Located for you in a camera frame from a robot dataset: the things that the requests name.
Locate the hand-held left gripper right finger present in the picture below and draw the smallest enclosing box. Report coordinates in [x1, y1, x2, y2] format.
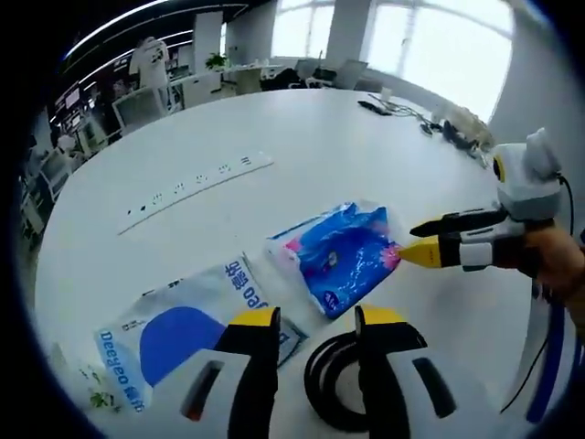
[354, 303, 458, 439]

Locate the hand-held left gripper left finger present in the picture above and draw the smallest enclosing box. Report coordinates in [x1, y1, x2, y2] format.
[175, 305, 282, 439]

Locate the wet wipes pack blue lid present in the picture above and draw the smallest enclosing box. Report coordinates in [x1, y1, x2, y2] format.
[93, 251, 307, 412]

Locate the blue tissue packet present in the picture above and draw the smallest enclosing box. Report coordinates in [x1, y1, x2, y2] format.
[264, 198, 406, 321]

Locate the leaf print paper cup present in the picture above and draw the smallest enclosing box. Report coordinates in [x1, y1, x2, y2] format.
[68, 360, 124, 412]

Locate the person's right hand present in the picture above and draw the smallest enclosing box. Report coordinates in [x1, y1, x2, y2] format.
[496, 222, 585, 312]

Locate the beige cloth pile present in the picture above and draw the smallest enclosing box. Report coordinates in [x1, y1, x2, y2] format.
[438, 105, 495, 147]

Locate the blue curved strip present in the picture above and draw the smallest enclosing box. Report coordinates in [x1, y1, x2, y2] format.
[525, 296, 572, 424]

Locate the black flat device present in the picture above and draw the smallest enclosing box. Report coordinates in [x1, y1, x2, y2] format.
[357, 100, 393, 116]

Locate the white power strip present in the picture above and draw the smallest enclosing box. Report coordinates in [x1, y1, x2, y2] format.
[116, 150, 275, 237]

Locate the white chair back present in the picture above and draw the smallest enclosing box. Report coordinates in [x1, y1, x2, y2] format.
[112, 87, 168, 136]

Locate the white counter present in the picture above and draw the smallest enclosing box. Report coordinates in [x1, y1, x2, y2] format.
[173, 63, 284, 100]

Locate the white ceiling light strip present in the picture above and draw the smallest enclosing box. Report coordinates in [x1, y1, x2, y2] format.
[61, 0, 179, 60]

